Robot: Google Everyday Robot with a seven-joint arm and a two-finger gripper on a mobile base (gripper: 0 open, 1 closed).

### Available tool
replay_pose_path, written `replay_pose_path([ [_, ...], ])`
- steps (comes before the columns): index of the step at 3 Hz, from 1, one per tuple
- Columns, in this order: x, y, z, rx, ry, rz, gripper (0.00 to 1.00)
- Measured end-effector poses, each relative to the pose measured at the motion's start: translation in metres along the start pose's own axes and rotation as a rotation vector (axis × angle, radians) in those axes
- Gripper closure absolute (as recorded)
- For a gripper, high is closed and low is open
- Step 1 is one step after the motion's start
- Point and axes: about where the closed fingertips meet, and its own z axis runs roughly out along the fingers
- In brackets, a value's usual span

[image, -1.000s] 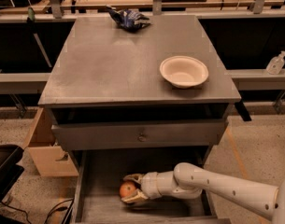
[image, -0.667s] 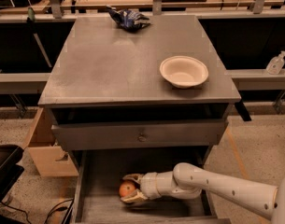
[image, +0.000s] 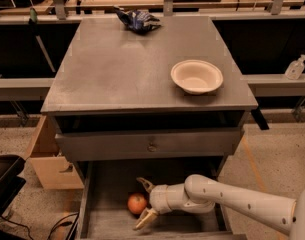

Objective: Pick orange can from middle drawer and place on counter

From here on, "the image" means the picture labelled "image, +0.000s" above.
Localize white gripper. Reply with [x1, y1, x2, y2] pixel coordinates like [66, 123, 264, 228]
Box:
[133, 177, 190, 230]

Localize orange round fruit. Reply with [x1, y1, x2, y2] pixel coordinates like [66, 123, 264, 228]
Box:
[127, 193, 147, 215]

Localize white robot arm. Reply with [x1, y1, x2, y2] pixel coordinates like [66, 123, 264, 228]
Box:
[134, 174, 305, 240]

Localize open grey middle drawer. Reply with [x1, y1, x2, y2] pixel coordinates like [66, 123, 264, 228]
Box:
[76, 157, 247, 240]

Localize round metal drawer knob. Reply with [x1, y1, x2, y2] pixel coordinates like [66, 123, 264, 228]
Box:
[147, 142, 157, 152]

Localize grey top drawer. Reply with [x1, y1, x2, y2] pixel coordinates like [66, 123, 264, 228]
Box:
[55, 128, 244, 162]

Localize grey wooden drawer cabinet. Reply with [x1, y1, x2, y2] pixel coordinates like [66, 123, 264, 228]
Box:
[40, 15, 259, 240]

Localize light wooden box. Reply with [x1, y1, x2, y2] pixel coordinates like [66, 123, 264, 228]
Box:
[25, 116, 84, 189]

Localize white paper bowl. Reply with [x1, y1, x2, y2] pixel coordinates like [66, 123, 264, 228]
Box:
[171, 60, 223, 95]

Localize black bin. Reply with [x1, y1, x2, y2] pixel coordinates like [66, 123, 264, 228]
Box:
[0, 154, 26, 215]

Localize blue crumpled chip bag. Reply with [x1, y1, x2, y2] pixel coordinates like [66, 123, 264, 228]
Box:
[113, 6, 161, 34]

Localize clear sanitizer bottle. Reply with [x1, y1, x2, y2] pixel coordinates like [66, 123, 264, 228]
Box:
[285, 54, 305, 80]

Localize black floor cable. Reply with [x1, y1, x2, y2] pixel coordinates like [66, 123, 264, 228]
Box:
[0, 211, 80, 240]

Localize grey metal rail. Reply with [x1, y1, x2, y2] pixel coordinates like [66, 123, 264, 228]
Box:
[0, 78, 54, 101]

